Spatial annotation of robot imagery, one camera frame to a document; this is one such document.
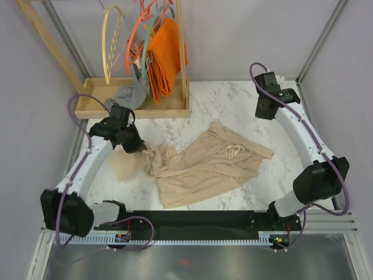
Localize beige trousers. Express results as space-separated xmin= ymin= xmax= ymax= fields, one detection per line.
xmin=108 ymin=121 xmax=273 ymax=208

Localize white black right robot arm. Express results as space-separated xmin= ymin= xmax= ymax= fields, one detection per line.
xmin=253 ymin=72 xmax=349 ymax=230

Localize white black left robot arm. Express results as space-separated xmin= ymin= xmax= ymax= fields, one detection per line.
xmin=40 ymin=106 xmax=146 ymax=237

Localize pink thin hanger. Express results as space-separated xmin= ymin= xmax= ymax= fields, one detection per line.
xmin=112 ymin=40 xmax=129 ymax=71

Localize orange plastic hanger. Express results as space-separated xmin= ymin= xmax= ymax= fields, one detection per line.
xmin=124 ymin=1 xmax=158 ymax=74

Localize teal plastic hanger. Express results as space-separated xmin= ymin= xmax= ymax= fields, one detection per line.
xmin=141 ymin=5 xmax=175 ymax=78

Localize grey garment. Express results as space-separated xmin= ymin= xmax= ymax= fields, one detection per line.
xmin=104 ymin=64 xmax=150 ymax=110

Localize wooden clothes rack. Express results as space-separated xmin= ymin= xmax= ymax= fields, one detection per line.
xmin=18 ymin=1 xmax=189 ymax=119

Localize orange cloth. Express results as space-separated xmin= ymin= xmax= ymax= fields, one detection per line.
xmin=147 ymin=18 xmax=181 ymax=105

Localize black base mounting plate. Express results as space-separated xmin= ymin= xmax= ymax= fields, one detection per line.
xmin=96 ymin=209 xmax=301 ymax=242

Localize aluminium frame rail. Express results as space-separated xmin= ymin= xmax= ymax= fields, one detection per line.
xmin=43 ymin=205 xmax=355 ymax=237

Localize grey slotted cable duct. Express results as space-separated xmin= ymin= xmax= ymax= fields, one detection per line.
xmin=69 ymin=232 xmax=273 ymax=246

